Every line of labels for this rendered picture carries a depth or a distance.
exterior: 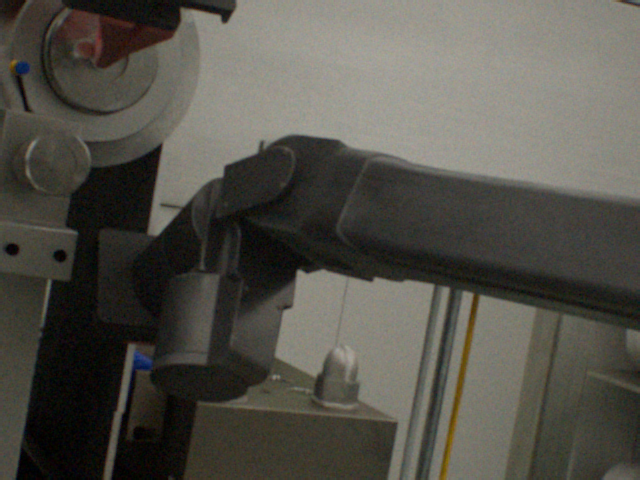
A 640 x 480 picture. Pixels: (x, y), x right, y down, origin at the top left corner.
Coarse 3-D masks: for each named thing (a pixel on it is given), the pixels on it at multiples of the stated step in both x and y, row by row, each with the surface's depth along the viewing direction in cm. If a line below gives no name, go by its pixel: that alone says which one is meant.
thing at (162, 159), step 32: (160, 160) 93; (96, 192) 106; (128, 192) 99; (160, 192) 93; (96, 224) 105; (128, 224) 98; (64, 288) 111; (64, 320) 109; (64, 352) 108; (96, 352) 100; (128, 352) 94; (96, 384) 99
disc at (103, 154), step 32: (0, 0) 87; (0, 32) 87; (192, 32) 92; (0, 64) 87; (192, 64) 93; (0, 96) 87; (192, 96) 93; (160, 128) 92; (96, 160) 91; (128, 160) 92
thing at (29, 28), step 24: (48, 0) 87; (24, 24) 87; (24, 48) 87; (168, 48) 91; (168, 72) 91; (48, 96) 88; (144, 96) 91; (168, 96) 92; (72, 120) 89; (96, 120) 90; (120, 120) 90; (144, 120) 91
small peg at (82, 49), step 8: (72, 40) 86; (80, 40) 84; (88, 40) 85; (64, 48) 86; (72, 48) 85; (80, 48) 84; (88, 48) 85; (72, 56) 85; (80, 56) 84; (88, 56) 85
